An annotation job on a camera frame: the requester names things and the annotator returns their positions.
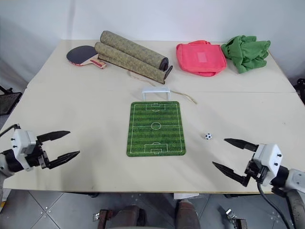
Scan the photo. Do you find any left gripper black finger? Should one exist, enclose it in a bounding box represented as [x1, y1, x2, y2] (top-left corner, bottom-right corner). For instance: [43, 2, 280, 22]
[36, 130, 71, 144]
[46, 150, 81, 170]

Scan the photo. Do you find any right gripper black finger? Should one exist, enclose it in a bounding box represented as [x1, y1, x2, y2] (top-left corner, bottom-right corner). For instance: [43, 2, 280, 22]
[224, 138, 260, 153]
[212, 161, 251, 187]

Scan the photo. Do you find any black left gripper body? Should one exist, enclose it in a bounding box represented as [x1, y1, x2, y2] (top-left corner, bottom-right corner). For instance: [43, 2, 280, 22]
[23, 140, 50, 170]

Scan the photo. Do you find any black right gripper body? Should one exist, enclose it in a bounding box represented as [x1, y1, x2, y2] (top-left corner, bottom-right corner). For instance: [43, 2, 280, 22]
[244, 159, 270, 185]

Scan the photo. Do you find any green soccer field mat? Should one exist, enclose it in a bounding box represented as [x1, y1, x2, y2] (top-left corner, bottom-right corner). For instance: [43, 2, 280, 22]
[126, 101, 187, 158]

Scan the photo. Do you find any small white goal frame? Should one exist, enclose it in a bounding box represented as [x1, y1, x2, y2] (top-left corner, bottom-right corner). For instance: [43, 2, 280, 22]
[141, 86, 172, 102]

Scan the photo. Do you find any black mesh chair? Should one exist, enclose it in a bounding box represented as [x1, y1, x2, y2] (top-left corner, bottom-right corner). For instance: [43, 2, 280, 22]
[0, 83, 23, 117]

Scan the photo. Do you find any brown rounded shape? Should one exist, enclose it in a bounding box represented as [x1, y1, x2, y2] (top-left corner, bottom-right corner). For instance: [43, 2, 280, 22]
[174, 199, 201, 229]

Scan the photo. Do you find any black equipment stand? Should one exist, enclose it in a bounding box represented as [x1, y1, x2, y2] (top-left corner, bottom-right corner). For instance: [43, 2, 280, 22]
[295, 76, 305, 94]

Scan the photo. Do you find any table tennis paddle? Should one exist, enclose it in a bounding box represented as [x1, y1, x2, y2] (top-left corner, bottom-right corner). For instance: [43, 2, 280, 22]
[66, 45, 107, 70]

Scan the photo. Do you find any dark grey rounded shape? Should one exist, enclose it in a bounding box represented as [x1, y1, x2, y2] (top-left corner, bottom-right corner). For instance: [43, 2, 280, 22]
[113, 204, 146, 229]

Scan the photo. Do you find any crumpled green cloth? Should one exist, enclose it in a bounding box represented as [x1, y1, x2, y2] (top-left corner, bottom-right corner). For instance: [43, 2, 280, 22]
[220, 35, 271, 74]

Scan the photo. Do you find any pink fabric bag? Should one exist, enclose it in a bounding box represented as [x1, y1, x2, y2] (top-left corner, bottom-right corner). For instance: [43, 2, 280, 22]
[175, 40, 228, 77]

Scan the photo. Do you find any rolled olive scroll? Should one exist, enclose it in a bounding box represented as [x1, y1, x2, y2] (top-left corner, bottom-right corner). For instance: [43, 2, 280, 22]
[94, 30, 173, 85]

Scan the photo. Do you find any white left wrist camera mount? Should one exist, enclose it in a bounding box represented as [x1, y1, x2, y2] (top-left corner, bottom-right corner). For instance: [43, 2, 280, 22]
[10, 128, 38, 171]

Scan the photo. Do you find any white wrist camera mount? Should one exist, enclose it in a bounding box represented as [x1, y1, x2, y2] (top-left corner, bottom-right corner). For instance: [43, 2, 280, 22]
[252, 143, 283, 187]
[10, 128, 38, 171]

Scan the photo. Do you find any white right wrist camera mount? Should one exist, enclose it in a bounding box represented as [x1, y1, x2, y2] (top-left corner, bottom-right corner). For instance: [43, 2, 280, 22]
[252, 143, 283, 187]

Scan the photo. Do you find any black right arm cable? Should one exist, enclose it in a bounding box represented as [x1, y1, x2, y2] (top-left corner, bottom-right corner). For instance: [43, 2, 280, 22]
[256, 180, 294, 229]

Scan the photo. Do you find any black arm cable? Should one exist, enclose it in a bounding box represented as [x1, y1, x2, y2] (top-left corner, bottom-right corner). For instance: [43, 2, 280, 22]
[0, 123, 21, 138]
[256, 180, 294, 229]

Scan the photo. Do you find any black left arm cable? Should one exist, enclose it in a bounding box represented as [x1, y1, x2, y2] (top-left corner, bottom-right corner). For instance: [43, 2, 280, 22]
[0, 123, 21, 138]

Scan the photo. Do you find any rusty metal bracket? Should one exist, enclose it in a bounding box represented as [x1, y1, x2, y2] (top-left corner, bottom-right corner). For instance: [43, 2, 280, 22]
[224, 208, 249, 229]
[92, 208, 113, 229]

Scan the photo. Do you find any tan scroll cord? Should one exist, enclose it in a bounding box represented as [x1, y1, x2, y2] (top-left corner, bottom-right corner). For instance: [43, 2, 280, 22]
[127, 70, 198, 105]

